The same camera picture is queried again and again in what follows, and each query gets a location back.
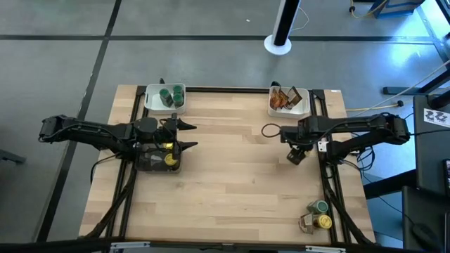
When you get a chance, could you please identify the white sticker sheet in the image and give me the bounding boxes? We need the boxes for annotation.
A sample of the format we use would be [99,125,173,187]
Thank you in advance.
[423,108,450,128]

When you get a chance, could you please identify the white plastic bin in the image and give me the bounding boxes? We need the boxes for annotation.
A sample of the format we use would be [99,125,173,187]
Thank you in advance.
[267,86,311,119]
[143,83,187,115]

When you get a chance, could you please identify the grey metal foot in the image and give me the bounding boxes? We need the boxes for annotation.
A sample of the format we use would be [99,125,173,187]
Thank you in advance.
[0,149,27,165]

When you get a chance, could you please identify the beige cable with black plug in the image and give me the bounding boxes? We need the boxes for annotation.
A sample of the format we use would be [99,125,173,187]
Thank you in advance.
[345,100,404,112]

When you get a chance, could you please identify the black desk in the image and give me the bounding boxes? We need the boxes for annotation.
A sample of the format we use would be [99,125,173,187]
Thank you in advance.
[413,93,450,196]

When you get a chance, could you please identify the yellow cup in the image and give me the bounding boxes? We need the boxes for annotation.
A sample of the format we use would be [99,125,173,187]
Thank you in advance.
[312,214,333,230]

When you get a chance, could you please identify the yellow floor cable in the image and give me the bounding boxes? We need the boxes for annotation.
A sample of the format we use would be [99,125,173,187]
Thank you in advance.
[347,0,390,19]

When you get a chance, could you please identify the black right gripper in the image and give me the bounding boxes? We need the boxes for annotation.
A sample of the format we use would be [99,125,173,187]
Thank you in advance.
[280,124,310,166]

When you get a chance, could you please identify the dark grey desk surface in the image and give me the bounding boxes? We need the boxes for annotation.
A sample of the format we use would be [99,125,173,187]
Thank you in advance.
[402,186,450,253]

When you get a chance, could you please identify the black desk leg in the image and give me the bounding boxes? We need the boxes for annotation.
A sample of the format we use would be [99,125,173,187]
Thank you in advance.
[364,168,418,200]

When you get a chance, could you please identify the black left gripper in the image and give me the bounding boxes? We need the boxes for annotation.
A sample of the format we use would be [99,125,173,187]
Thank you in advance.
[154,112,200,159]

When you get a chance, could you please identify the dark grey plastic bin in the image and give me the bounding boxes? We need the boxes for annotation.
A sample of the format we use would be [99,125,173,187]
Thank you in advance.
[135,142,183,174]

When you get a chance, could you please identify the black white pole stand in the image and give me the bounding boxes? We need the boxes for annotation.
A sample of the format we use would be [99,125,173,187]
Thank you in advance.
[263,0,302,56]

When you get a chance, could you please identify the black aluminium table frame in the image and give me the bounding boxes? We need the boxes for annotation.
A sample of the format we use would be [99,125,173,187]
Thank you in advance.
[82,85,374,249]

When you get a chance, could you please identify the white floor cable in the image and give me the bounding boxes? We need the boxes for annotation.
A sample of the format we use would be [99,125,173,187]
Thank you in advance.
[351,59,450,117]

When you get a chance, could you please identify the blue bag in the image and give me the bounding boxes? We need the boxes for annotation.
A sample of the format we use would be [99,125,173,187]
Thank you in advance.
[371,0,426,19]

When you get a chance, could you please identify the silver mounting bracket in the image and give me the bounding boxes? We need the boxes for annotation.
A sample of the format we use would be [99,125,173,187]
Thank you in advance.
[304,245,347,253]
[109,241,151,251]

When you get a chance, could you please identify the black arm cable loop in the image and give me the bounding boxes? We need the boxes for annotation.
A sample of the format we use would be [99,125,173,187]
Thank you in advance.
[261,122,284,139]

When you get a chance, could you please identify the black stand leg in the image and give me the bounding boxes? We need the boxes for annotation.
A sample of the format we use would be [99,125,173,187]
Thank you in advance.
[382,68,450,110]

